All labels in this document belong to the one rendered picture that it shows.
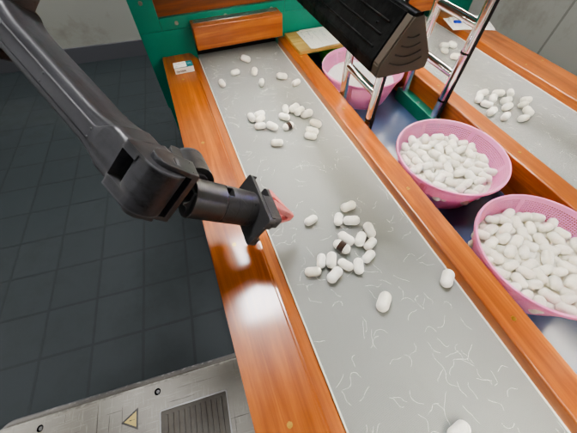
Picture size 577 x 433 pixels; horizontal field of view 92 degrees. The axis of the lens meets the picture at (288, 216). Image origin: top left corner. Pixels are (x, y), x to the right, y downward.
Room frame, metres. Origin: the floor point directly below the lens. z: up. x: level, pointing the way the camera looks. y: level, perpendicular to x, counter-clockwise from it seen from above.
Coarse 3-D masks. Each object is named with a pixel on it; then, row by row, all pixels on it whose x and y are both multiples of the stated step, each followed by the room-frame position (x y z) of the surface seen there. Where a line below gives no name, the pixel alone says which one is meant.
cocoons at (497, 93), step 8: (456, 56) 1.01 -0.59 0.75; (512, 88) 0.81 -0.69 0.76; (480, 96) 0.76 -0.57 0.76; (496, 96) 0.77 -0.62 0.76; (512, 96) 0.78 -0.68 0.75; (528, 96) 0.77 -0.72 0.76; (480, 104) 0.75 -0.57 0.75; (488, 104) 0.73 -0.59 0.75; (504, 104) 0.73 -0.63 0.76; (512, 104) 0.73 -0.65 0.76; (520, 104) 0.73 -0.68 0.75; (528, 104) 0.74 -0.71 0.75; (488, 112) 0.70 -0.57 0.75; (528, 112) 0.70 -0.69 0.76; (504, 120) 0.67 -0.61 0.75; (520, 120) 0.67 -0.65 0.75
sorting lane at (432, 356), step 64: (256, 64) 0.99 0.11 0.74; (320, 128) 0.64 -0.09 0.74; (320, 192) 0.41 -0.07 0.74; (384, 192) 0.41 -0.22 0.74; (384, 256) 0.25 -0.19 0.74; (320, 320) 0.12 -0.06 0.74; (384, 320) 0.12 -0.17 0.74; (448, 320) 0.12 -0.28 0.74; (384, 384) 0.03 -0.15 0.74; (448, 384) 0.03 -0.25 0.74; (512, 384) 0.03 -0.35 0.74
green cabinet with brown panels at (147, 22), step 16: (128, 0) 0.98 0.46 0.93; (144, 0) 0.99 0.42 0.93; (160, 0) 1.02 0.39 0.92; (176, 0) 1.03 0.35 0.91; (192, 0) 1.05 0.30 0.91; (208, 0) 1.07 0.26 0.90; (224, 0) 1.09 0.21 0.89; (240, 0) 1.11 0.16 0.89; (256, 0) 1.13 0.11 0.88; (272, 0) 1.15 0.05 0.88; (288, 0) 1.15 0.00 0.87; (144, 16) 0.98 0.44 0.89; (160, 16) 1.01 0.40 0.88; (176, 16) 1.02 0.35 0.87; (192, 16) 1.04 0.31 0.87; (208, 16) 1.05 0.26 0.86; (144, 32) 0.98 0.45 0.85
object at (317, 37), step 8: (296, 32) 1.14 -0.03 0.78; (304, 32) 1.14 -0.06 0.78; (312, 32) 1.14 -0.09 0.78; (320, 32) 1.14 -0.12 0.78; (328, 32) 1.14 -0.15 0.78; (304, 40) 1.07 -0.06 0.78; (312, 40) 1.07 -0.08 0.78; (320, 40) 1.07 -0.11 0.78; (328, 40) 1.07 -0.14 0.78; (336, 40) 1.07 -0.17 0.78
